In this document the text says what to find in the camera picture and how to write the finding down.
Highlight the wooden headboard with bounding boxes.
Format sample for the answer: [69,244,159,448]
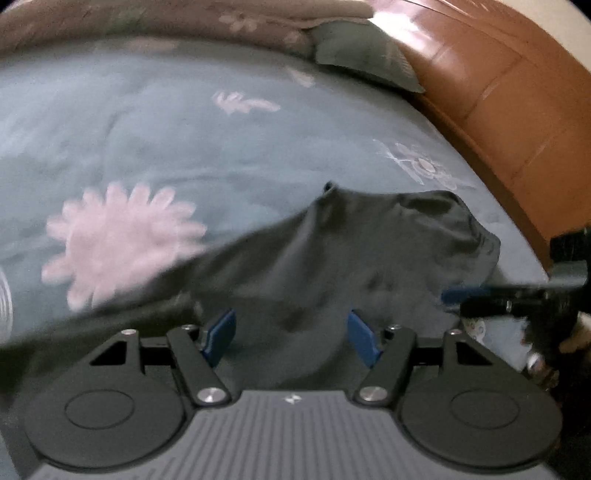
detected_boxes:
[374,1,590,266]

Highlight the green floral bed sheet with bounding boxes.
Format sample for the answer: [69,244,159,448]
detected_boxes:
[0,38,551,480]

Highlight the green patterned pillow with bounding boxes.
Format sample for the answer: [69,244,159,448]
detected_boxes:
[308,21,425,94]

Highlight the dark green trousers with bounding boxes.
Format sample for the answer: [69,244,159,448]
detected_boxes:
[1,184,501,404]

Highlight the folded pink floral quilt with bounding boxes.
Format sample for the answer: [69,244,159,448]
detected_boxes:
[1,1,375,57]

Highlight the person's right hand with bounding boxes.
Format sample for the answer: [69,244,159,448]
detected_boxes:
[522,312,590,376]

